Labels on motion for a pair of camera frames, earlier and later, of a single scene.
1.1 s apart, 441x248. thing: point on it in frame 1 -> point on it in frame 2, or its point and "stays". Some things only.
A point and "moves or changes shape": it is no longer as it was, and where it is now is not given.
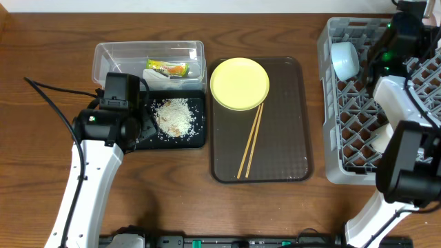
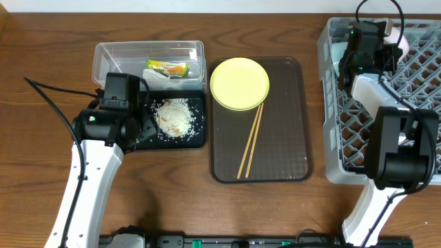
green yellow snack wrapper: (180, 69) stays
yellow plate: (239, 84) stays
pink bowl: (433, 20) moves or changes shape
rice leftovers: (173, 117) stays
